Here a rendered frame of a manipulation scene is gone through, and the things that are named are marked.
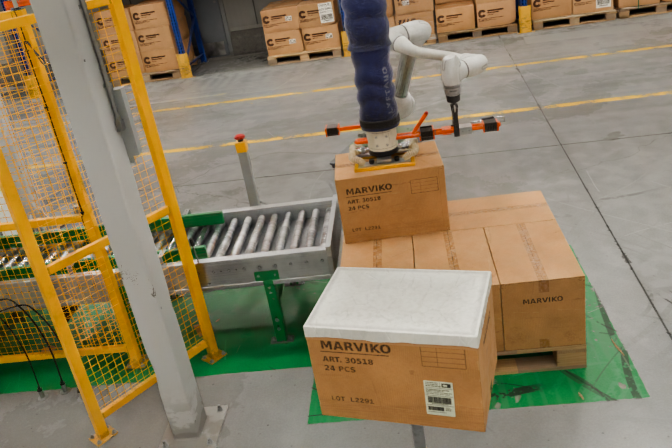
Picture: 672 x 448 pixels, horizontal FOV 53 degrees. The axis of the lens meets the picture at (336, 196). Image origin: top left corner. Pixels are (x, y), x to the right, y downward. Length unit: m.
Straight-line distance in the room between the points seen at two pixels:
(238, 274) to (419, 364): 1.79
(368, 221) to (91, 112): 1.68
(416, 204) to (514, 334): 0.87
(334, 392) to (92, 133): 1.40
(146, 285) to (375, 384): 1.21
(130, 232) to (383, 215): 1.45
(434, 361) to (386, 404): 0.28
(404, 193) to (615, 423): 1.53
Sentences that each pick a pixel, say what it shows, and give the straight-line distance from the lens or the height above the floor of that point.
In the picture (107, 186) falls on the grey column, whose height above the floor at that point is 1.41.
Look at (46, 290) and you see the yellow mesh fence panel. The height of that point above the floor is 0.91.
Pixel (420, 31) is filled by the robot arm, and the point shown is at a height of 1.54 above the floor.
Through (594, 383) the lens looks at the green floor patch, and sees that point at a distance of 3.68.
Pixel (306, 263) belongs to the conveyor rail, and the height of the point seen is 0.52.
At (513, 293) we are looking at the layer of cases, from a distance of 3.43.
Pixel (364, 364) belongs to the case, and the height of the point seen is 0.87.
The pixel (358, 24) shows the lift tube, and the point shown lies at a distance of 3.59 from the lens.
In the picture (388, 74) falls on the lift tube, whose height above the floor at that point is 1.45.
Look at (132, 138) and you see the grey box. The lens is 3.06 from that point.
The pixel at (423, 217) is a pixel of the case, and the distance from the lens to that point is 3.85.
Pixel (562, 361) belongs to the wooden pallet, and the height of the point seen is 0.05.
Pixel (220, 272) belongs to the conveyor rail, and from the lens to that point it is 3.95.
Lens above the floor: 2.37
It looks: 24 degrees down
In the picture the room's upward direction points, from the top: 10 degrees counter-clockwise
